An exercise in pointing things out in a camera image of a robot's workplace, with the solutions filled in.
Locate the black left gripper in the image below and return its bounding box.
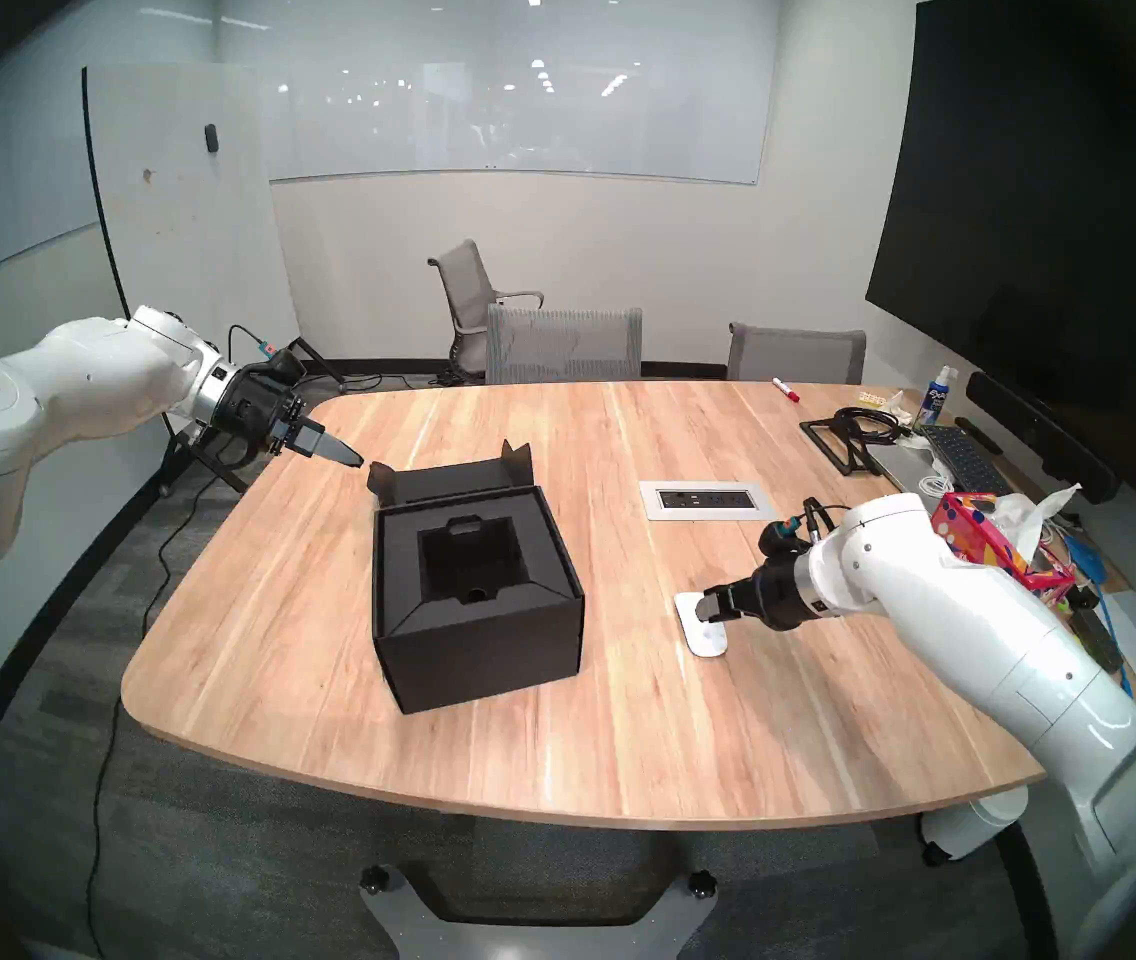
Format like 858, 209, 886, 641
200, 353, 366, 469

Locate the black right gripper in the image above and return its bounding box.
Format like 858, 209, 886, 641
693, 518, 819, 633

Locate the white computer mouse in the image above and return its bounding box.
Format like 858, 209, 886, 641
673, 592, 730, 659

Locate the black cardboard box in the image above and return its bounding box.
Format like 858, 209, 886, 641
366, 440, 586, 716

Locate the red floral tissue box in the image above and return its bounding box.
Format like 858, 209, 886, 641
931, 492, 1076, 609

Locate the silver table power panel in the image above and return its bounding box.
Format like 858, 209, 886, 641
639, 481, 779, 522

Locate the black laptop stand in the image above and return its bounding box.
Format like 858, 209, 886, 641
799, 416, 884, 477

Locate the gray office chair with armrests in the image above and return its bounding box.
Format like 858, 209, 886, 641
427, 239, 545, 384

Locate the silver laptop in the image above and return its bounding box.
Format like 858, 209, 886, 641
868, 443, 964, 504

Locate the gray mesh office chair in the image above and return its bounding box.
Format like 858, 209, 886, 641
485, 305, 644, 386

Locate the gray plain-back office chair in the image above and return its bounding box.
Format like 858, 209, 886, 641
726, 322, 867, 386

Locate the rolling whiteboard on stand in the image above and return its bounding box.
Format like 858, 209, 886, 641
82, 64, 349, 496

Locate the black keyboard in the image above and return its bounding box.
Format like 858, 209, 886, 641
916, 424, 1014, 497

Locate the whiteboard cleaner spray bottle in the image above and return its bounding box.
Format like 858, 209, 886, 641
912, 365, 959, 429

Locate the white tissue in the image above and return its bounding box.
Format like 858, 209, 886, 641
988, 483, 1082, 564

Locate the black video conference bar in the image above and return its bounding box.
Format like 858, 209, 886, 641
966, 371, 1121, 504

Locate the blue fly swatter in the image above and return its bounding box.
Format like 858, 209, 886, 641
1066, 533, 1136, 704

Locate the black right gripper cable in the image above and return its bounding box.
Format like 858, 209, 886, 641
800, 498, 851, 547

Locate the coiled black cable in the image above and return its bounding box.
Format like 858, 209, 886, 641
833, 406, 914, 444

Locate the glass wall whiteboard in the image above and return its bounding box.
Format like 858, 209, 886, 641
218, 0, 779, 187

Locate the black floor cable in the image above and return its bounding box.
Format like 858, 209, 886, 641
88, 373, 379, 949

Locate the large black wall screen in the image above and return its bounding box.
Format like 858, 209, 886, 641
865, 0, 1136, 459

